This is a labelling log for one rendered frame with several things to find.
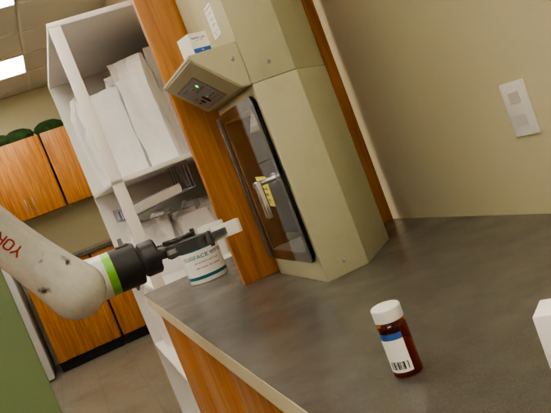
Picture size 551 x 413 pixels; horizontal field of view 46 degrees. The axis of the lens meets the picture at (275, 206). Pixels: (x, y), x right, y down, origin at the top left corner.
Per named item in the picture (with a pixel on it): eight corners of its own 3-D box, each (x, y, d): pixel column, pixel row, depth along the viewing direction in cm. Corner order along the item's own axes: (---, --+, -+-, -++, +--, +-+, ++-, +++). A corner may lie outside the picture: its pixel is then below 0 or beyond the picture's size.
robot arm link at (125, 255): (121, 294, 142) (126, 298, 133) (102, 244, 141) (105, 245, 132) (147, 283, 144) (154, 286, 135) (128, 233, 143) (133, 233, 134)
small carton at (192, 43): (203, 61, 154) (193, 38, 153) (214, 55, 150) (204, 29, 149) (186, 66, 151) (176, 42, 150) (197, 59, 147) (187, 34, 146)
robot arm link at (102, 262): (38, 274, 137) (59, 322, 138) (36, 274, 126) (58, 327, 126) (102, 248, 142) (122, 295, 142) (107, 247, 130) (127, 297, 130)
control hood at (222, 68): (216, 109, 173) (202, 74, 172) (252, 83, 142) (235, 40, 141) (176, 124, 169) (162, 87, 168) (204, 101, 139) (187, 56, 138)
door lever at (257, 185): (289, 211, 149) (285, 211, 151) (274, 172, 148) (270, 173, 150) (268, 220, 147) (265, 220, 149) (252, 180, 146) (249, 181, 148)
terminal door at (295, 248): (274, 256, 176) (219, 116, 172) (316, 262, 147) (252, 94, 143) (271, 257, 176) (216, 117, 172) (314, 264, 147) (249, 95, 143)
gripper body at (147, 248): (136, 245, 134) (178, 229, 137) (131, 245, 142) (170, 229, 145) (150, 279, 135) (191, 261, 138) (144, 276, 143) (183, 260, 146)
